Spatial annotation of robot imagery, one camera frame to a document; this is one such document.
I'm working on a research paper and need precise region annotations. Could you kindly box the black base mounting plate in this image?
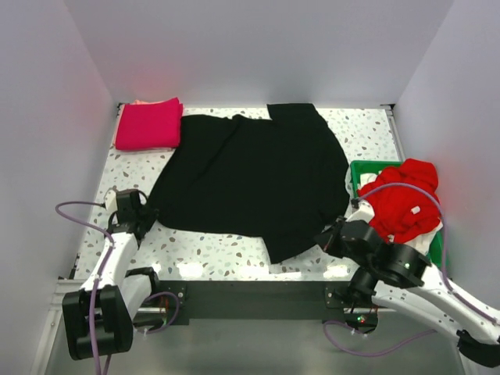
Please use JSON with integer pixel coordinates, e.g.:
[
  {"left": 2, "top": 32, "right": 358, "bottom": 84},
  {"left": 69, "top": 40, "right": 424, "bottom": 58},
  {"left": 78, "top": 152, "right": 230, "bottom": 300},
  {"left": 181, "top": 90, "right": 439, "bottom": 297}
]
[{"left": 133, "top": 280, "right": 382, "bottom": 333}]

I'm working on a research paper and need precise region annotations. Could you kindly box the black t shirt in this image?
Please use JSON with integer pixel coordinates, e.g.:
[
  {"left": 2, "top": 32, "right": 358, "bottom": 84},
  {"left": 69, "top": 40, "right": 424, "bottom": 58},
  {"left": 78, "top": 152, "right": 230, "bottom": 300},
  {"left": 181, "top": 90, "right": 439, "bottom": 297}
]
[{"left": 148, "top": 104, "right": 349, "bottom": 264}]

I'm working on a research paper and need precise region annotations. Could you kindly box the aluminium rail frame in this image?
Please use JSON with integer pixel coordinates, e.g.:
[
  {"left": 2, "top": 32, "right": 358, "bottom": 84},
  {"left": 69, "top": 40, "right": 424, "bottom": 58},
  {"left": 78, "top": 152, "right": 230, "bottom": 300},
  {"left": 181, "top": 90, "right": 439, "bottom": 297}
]
[{"left": 32, "top": 105, "right": 454, "bottom": 374}]

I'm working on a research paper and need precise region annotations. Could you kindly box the red t shirt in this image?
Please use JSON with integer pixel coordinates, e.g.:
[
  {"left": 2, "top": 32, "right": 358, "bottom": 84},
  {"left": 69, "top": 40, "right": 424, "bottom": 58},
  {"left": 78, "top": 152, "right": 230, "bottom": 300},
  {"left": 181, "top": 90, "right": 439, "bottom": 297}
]
[{"left": 357, "top": 159, "right": 441, "bottom": 243}]

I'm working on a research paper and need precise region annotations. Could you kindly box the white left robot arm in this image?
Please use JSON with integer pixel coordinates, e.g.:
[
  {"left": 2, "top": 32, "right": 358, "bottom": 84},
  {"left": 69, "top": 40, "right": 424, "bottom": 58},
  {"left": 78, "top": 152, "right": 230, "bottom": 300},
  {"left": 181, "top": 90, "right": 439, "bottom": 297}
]
[{"left": 62, "top": 189, "right": 162, "bottom": 360}]

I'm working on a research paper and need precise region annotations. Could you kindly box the green plastic basket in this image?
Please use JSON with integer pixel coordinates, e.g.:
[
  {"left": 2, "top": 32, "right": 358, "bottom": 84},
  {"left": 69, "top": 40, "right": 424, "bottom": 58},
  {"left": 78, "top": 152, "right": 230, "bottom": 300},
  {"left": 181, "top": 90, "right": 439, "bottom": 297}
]
[{"left": 350, "top": 159, "right": 443, "bottom": 266}]

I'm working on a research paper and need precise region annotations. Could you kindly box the folded peach t shirt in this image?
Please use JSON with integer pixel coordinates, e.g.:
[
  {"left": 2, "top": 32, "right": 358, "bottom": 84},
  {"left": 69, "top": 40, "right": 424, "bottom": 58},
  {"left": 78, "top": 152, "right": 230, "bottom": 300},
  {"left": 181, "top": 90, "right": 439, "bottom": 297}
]
[{"left": 131, "top": 99, "right": 164, "bottom": 105}]

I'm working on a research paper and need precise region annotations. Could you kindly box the folded pink t shirt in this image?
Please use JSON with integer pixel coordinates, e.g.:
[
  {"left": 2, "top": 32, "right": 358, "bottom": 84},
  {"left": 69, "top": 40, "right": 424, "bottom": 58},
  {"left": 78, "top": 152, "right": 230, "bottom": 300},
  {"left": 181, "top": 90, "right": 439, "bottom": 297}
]
[{"left": 113, "top": 98, "right": 184, "bottom": 152}]

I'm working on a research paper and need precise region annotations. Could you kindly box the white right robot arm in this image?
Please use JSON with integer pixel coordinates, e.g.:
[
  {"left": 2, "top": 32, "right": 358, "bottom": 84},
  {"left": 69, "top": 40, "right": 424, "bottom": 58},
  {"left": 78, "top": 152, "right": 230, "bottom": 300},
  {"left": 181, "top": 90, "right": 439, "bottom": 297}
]
[{"left": 315, "top": 205, "right": 499, "bottom": 368}]

